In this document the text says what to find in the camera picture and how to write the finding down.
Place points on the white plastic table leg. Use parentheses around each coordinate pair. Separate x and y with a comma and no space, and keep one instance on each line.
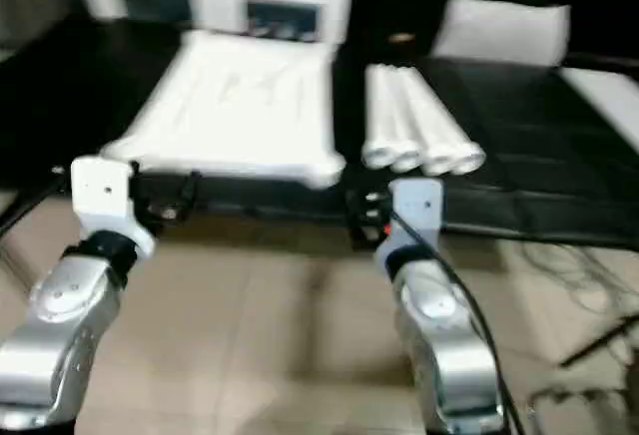
(447,128)
(423,128)
(397,126)
(375,126)

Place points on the white plastic table top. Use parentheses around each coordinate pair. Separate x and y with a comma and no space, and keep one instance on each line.
(230,106)

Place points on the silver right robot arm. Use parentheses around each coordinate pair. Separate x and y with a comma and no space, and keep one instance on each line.
(444,345)

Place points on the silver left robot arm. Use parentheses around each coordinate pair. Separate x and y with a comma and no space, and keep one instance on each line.
(60,315)

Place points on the small tan label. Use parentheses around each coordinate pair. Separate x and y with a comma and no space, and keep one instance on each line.
(401,38)

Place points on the black floor rod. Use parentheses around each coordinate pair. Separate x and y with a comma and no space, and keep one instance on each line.
(599,340)

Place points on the flat white board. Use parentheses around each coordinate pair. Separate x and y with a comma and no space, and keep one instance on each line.
(609,101)

